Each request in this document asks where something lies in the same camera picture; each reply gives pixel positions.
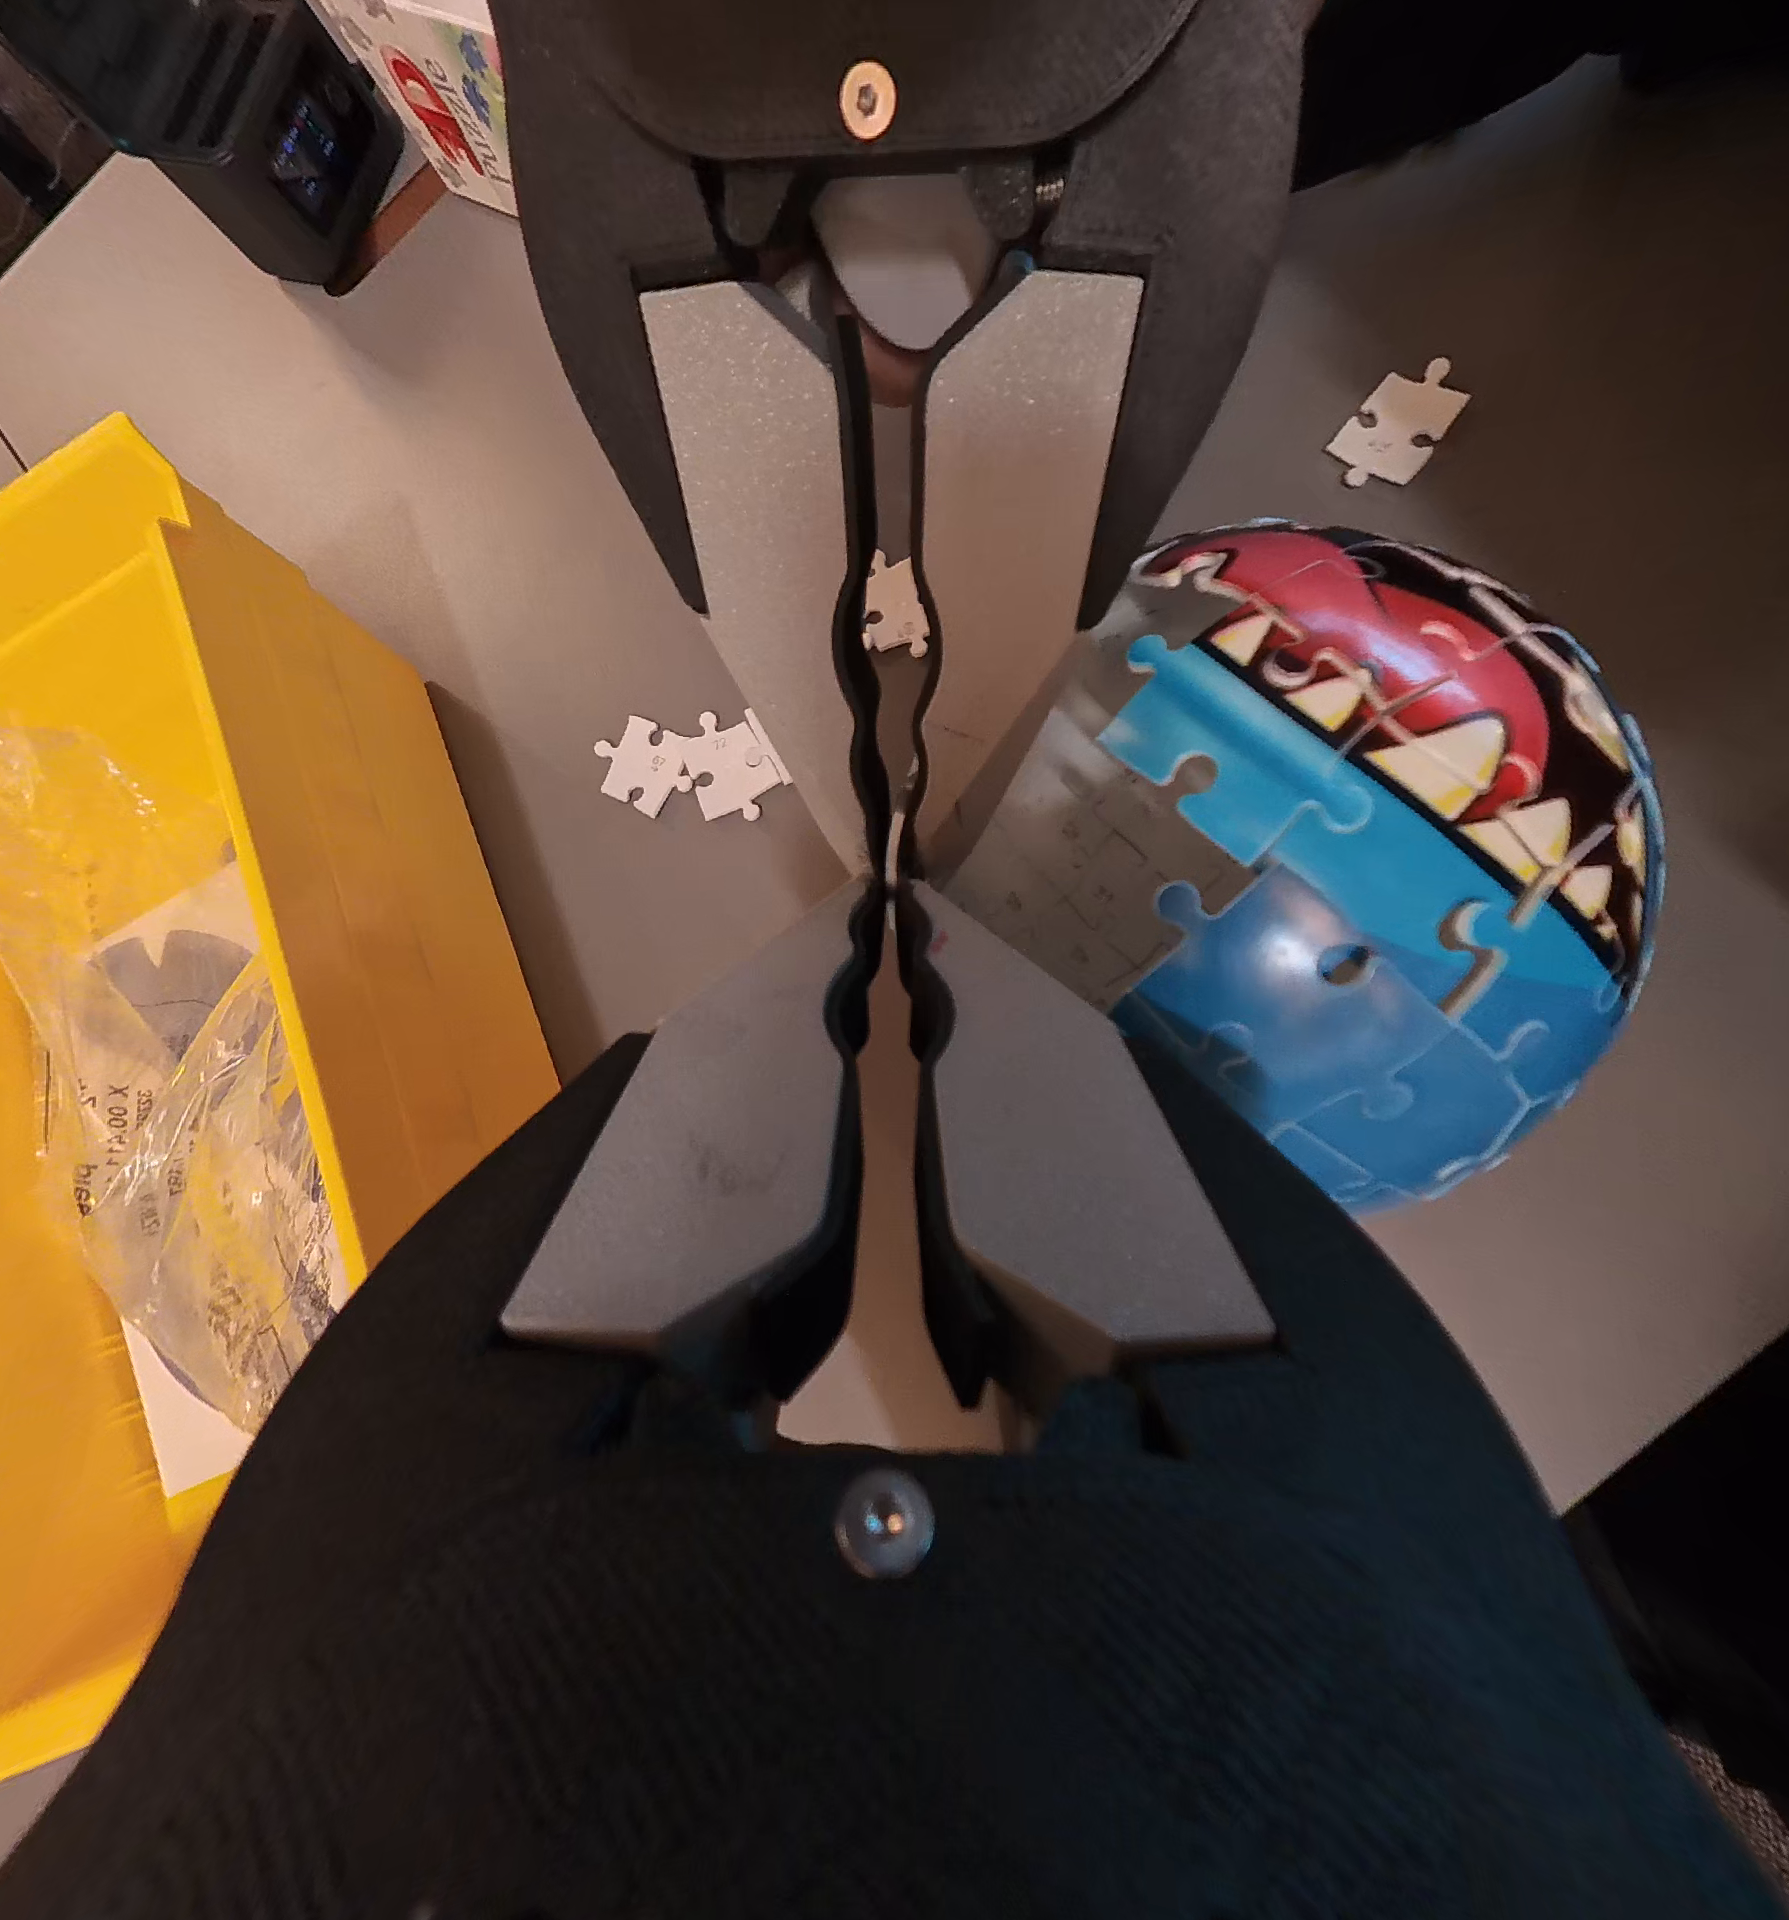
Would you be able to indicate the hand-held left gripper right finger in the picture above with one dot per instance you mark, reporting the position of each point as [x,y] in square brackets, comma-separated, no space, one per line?
[1091,1187]

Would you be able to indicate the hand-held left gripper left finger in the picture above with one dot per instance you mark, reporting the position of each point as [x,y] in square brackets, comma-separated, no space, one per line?
[685,1187]

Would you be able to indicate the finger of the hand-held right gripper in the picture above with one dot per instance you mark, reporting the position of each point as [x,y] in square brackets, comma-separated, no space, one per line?
[1029,481]
[760,481]

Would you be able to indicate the blue monster puzzle ball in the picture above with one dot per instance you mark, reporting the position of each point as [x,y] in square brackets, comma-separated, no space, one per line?
[1360,902]

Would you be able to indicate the white puzzle box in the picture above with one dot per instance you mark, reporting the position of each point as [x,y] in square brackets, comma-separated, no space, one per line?
[445,105]

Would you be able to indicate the black box with display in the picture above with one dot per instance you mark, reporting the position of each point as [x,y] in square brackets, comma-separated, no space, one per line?
[233,119]

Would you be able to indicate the clear plastic bag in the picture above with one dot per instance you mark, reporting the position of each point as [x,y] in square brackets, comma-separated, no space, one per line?
[115,930]

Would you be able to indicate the yellow plastic bin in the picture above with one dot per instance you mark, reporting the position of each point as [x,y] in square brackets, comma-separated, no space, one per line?
[86,600]

